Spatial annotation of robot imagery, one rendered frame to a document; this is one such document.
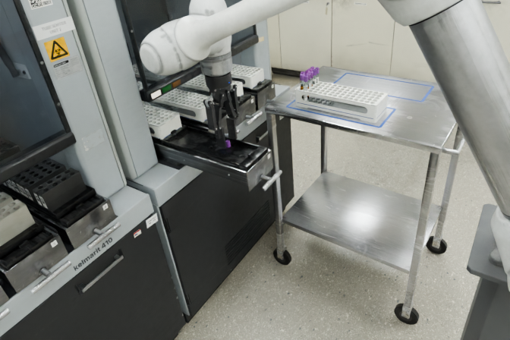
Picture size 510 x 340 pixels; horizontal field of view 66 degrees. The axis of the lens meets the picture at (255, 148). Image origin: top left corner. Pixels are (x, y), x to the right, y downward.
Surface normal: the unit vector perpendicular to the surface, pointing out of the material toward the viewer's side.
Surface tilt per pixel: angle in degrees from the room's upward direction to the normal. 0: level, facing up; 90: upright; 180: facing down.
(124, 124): 90
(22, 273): 90
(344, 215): 0
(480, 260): 0
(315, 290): 0
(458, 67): 91
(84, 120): 90
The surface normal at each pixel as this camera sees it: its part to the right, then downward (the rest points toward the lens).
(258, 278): -0.09, -0.84
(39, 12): 0.83, 0.23
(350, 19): -0.55, 0.48
